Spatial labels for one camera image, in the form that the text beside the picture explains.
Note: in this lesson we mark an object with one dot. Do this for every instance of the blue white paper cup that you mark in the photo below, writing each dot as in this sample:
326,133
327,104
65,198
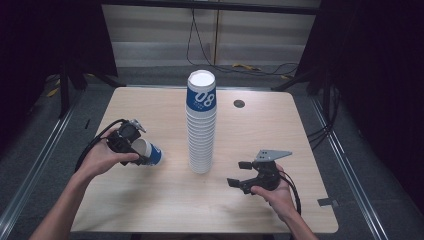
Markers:
151,153

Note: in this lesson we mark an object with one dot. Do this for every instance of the black metal stand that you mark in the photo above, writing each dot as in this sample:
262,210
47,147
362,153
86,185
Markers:
300,80
64,90

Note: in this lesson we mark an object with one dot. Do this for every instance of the stack of paper cups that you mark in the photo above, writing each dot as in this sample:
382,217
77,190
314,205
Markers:
201,133

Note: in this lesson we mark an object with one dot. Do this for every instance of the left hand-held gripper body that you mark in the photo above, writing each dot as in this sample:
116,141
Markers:
125,138

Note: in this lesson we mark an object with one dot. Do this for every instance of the metal floor rail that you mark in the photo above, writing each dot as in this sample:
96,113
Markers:
346,166
36,163

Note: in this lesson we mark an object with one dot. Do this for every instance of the black overhead bar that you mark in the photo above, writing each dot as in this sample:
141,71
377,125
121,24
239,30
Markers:
206,6

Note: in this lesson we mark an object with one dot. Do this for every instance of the person's left hand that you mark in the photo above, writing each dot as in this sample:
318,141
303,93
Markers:
100,158

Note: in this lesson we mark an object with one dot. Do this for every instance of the person's right hand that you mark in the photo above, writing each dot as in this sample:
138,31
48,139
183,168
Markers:
280,200

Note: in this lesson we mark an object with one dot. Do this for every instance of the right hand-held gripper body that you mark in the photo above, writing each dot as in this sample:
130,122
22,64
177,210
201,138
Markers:
268,175

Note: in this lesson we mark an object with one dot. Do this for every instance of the grey tape piece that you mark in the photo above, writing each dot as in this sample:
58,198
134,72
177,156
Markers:
327,202

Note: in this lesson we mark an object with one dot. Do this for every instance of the dark curtain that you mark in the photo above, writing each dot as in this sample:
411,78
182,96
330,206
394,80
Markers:
380,66
40,40

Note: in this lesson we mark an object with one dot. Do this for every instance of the yellow tape scrap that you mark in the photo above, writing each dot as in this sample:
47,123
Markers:
52,92

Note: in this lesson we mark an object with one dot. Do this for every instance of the yellow tape strip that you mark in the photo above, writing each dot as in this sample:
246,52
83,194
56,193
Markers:
246,66

